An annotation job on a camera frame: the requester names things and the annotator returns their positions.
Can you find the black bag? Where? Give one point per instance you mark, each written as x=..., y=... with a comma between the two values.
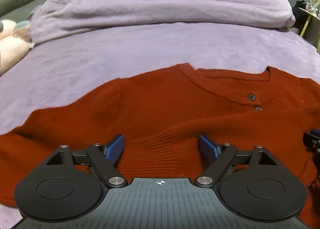
x=299, y=15

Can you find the purple rumpled blanket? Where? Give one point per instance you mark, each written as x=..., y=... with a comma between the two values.
x=56, y=19

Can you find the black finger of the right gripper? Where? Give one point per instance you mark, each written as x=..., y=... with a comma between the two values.
x=312, y=140

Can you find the yellow legged side table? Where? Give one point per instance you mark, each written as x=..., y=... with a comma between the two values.
x=306, y=24

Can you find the pink plush toy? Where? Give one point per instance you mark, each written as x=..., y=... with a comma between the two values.
x=15, y=43

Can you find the purple bed sheet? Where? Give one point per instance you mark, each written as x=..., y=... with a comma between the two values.
x=58, y=72

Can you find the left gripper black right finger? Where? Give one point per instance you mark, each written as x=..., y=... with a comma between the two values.
x=251, y=183

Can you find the rust red knit sweater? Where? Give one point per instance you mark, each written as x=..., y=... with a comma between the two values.
x=161, y=115

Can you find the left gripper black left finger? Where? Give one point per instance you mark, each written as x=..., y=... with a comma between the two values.
x=70, y=183

